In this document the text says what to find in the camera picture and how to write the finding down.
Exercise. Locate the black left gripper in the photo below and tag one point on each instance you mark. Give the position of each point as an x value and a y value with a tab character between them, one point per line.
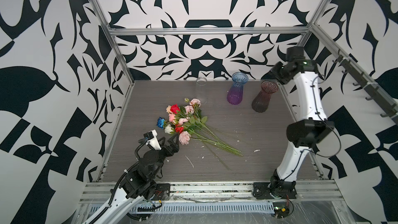
168	152

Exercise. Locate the red artificial rose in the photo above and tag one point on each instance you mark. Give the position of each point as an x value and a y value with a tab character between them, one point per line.
176	109
179	128

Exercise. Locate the pink carnation spray stem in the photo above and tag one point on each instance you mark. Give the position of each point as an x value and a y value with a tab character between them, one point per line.
197	127

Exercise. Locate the pink peony stem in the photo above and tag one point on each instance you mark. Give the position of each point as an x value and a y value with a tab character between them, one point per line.
185	137

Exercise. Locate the clear ribbed glass vase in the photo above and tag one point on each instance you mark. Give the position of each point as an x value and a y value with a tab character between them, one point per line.
201	90

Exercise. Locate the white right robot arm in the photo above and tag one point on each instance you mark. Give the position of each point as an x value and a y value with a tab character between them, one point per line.
311	127

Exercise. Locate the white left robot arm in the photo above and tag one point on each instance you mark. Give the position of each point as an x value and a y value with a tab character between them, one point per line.
137	183

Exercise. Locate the blue purple glass vase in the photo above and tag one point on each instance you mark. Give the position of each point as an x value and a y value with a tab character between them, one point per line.
235	94

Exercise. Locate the dark red glass vase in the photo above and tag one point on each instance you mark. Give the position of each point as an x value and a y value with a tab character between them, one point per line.
261	102

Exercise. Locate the white artificial rose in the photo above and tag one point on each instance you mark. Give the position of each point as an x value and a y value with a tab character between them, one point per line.
169	129

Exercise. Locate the blue artificial rose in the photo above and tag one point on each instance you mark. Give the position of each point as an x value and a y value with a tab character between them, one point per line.
161	122

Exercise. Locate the light pink artificial rose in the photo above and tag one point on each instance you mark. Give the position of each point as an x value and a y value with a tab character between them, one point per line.
172	118

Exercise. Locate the peach artificial rose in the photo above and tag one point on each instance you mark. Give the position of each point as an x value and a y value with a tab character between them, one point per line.
168	110

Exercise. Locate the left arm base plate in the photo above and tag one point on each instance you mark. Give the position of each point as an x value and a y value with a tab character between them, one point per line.
159	192

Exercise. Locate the aluminium front rail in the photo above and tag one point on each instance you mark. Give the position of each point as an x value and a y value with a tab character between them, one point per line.
307	190

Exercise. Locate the white cable duct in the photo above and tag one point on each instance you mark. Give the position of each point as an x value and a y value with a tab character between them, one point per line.
207	207

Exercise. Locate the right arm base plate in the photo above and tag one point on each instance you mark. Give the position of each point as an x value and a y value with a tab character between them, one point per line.
274	190

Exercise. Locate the wall hook rail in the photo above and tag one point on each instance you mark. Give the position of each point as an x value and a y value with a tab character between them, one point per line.
364	81

